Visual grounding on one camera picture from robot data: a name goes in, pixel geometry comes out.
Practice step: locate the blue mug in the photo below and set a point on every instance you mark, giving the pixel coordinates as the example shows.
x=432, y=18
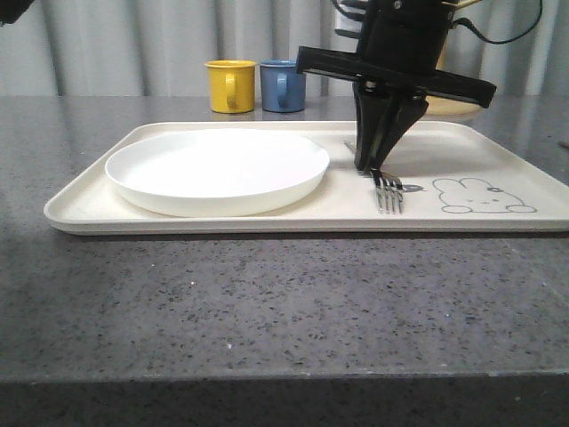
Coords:
x=283, y=88

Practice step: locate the yellow mug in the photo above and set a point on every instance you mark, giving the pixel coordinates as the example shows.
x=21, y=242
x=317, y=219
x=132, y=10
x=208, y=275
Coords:
x=232, y=85

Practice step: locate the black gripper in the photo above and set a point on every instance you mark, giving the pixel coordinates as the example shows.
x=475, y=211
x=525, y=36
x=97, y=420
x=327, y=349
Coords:
x=398, y=46

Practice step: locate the cream rabbit serving tray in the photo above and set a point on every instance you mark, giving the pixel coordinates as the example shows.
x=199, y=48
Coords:
x=455, y=179

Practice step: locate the wooden mug tree stand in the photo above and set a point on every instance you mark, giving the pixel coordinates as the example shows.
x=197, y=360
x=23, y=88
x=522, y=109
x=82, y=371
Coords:
x=440, y=107

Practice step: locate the white round plate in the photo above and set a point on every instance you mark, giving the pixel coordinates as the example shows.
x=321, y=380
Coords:
x=218, y=172

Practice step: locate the silver metal fork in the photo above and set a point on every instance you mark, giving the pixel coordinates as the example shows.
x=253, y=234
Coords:
x=388, y=191

